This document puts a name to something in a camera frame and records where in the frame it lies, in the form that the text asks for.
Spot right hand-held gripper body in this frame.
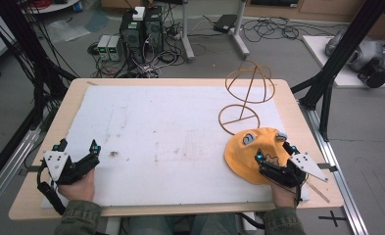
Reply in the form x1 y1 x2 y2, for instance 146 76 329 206
258 151 330 189

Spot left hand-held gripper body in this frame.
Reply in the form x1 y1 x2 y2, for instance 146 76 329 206
42 148 101 186

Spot yellow hat with cartoon face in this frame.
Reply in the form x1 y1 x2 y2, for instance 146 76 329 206
223 126 292 186

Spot person's right hand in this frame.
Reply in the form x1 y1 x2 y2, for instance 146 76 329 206
270 181 302 209

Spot person's left hand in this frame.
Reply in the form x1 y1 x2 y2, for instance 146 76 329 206
57 167 96 203

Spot thin wooden strip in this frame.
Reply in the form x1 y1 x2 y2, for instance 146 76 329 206
306 180 331 204

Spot light wooden table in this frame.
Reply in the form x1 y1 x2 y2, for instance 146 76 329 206
8 77 345 221

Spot white foam mat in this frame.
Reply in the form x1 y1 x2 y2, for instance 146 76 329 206
40 85 312 210

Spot person's legs in jeans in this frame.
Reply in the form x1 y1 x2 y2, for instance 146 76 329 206
126 213 240 235

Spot white floor board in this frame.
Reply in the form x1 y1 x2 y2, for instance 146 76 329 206
302 34 385 89

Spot grey power supply unit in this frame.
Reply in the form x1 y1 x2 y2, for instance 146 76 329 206
107 34 124 62
96 34 112 62

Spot black device on board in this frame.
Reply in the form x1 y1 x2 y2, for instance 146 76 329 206
357 58 385 89

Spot clear plastic sheet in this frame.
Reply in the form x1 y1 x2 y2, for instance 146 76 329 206
45 19 92 44

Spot black computer tower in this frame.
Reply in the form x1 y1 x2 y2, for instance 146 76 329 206
119 9 146 64
143 5 166 54

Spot grey helmet-like device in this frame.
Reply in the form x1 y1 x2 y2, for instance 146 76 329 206
324 27 385 73

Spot white desk leg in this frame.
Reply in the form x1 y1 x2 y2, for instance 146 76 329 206
179 0 196 63
232 0 251 61

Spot black flat box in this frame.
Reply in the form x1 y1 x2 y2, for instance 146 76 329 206
213 14 239 34

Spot round white table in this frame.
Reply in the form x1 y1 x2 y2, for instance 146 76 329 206
21 0 80 15

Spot white box on computer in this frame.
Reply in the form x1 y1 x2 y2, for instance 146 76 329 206
131 6 146 22

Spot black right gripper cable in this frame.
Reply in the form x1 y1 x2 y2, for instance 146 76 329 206
292 171 311 208

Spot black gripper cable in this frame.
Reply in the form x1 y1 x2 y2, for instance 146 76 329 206
36 162 67 216
292 171 311 208

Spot grey metal bracket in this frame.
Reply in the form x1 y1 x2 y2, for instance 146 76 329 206
18 164 45 173
316 162 339 173

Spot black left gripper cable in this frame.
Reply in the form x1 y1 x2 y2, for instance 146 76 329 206
36 162 67 216

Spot aluminium rail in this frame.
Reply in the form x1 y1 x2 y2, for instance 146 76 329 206
298 100 370 235
0 127 48 218

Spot wooden wire hat stand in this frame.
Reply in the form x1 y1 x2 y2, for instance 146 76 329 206
217 60 276 136

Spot black metal frame with cables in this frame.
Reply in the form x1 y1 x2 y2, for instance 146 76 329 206
0 0 78 194

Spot tangle of cables by computers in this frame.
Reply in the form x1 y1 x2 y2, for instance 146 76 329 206
86 19 189 79

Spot tangle of black floor cables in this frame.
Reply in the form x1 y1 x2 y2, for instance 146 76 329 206
241 15 341 43

